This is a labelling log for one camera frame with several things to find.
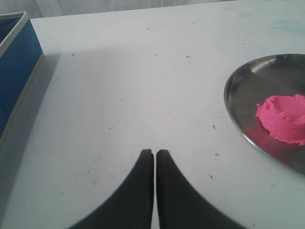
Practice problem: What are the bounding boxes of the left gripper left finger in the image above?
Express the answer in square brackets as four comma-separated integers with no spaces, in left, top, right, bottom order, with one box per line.
[71,149,154,229]

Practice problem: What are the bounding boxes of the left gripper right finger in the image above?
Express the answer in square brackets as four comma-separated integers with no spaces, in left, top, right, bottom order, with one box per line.
[156,149,243,229]

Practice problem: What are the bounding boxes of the pink clay lump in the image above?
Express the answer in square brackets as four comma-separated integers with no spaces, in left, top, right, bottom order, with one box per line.
[256,94,305,146]

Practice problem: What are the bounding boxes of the round steel plate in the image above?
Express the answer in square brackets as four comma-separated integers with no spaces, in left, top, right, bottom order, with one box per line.
[224,53,305,176]

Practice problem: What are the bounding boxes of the blue fabric box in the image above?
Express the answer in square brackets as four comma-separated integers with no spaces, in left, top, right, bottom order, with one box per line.
[0,11,44,144]

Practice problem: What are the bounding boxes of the white backdrop curtain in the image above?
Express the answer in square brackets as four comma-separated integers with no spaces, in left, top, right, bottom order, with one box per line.
[0,0,239,19]

